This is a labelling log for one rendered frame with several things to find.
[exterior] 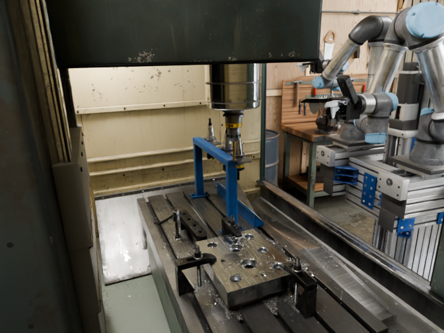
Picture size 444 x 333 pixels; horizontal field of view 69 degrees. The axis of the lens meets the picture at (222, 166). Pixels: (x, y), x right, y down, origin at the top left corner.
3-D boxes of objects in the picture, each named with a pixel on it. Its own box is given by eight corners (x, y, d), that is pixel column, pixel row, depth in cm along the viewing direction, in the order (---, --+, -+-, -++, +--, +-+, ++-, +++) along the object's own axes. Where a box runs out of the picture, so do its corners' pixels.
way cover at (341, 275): (274, 228, 197) (275, 204, 192) (403, 337, 117) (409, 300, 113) (229, 238, 187) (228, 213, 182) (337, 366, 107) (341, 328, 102)
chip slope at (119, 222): (235, 209, 225) (235, 174, 217) (293, 263, 163) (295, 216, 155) (100, 236, 193) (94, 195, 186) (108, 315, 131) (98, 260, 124)
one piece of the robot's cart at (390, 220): (437, 213, 161) (440, 196, 159) (456, 221, 152) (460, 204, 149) (377, 224, 152) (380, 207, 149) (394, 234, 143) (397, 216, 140)
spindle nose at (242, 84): (197, 106, 98) (195, 65, 95) (244, 102, 105) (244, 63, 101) (220, 112, 85) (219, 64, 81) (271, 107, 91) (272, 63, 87)
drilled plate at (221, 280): (253, 240, 123) (253, 228, 122) (297, 285, 98) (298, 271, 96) (195, 254, 115) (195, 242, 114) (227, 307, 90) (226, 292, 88)
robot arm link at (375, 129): (378, 139, 134) (381, 111, 130) (389, 145, 123) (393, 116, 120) (359, 139, 134) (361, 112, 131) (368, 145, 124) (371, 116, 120)
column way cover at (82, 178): (104, 263, 118) (82, 123, 103) (114, 372, 76) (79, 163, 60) (90, 266, 116) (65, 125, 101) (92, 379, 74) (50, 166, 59)
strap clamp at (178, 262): (215, 279, 108) (213, 239, 103) (218, 285, 105) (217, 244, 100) (176, 289, 103) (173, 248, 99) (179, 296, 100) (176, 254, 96)
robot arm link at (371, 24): (372, 24, 159) (317, 94, 197) (386, 24, 164) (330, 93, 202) (359, 8, 163) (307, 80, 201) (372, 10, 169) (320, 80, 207)
